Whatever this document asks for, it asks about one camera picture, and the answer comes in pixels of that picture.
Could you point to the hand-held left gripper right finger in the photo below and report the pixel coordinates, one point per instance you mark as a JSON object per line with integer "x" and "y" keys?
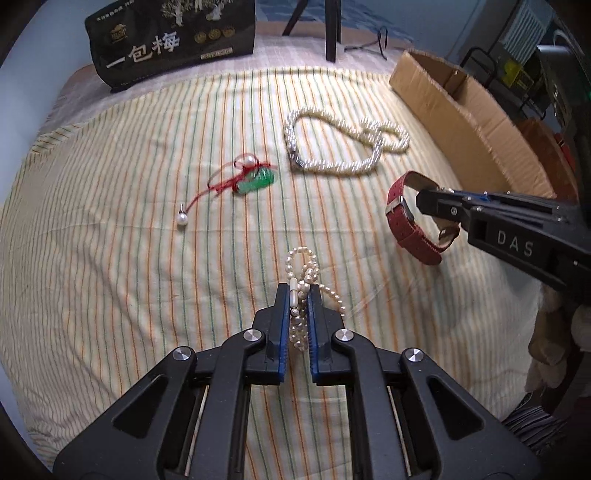
{"x": 313, "y": 332}

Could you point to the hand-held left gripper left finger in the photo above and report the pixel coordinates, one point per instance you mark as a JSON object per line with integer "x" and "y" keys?
{"x": 282, "y": 332}

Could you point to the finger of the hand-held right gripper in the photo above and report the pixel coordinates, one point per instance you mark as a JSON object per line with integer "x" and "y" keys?
{"x": 441, "y": 207}
{"x": 517, "y": 203}

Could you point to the cardboard box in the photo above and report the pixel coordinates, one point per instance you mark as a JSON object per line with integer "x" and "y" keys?
{"x": 466, "y": 120}

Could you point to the yellow labelled device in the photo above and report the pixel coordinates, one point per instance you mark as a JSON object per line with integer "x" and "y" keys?
{"x": 515, "y": 74}

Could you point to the black metal rack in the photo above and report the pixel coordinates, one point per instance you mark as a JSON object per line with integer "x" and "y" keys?
{"x": 478, "y": 60}

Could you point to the striped bed sheet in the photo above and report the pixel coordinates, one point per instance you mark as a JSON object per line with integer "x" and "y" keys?
{"x": 138, "y": 277}

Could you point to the white air conditioner unit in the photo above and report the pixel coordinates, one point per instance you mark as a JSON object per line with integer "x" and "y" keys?
{"x": 524, "y": 25}

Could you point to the grey striped cloth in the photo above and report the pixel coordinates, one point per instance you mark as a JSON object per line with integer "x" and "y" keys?
{"x": 535, "y": 427}

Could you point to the black tripod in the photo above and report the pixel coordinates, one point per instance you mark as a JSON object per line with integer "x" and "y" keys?
{"x": 332, "y": 32}

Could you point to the checkered under sheet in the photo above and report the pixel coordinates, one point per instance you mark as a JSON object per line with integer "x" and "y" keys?
{"x": 295, "y": 50}

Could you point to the black printed bag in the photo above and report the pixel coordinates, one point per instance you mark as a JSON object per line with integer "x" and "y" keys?
{"x": 175, "y": 41}

